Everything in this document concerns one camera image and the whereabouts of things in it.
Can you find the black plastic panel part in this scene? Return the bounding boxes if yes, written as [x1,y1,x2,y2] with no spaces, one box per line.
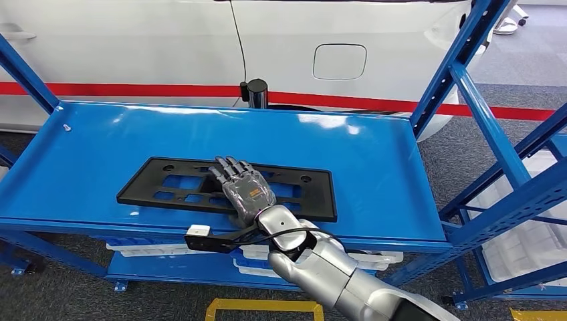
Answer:
[116,156,338,223]

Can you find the yellow floor tape square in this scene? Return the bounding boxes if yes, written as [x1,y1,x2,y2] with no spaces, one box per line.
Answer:
[205,298,326,321]
[509,308,567,321]

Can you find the blue plastic bin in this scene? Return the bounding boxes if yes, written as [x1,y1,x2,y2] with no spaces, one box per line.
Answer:
[104,237,187,248]

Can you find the white office chair base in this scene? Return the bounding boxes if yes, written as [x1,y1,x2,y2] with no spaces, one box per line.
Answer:
[493,4,530,36]

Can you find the stacked white plastic bins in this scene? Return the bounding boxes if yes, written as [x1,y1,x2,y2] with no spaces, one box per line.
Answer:
[480,150,567,284]

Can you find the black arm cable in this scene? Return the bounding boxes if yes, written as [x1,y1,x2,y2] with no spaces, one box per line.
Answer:
[239,227,351,255]

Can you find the black stanchion post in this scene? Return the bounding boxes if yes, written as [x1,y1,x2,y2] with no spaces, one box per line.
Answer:
[239,78,269,110]

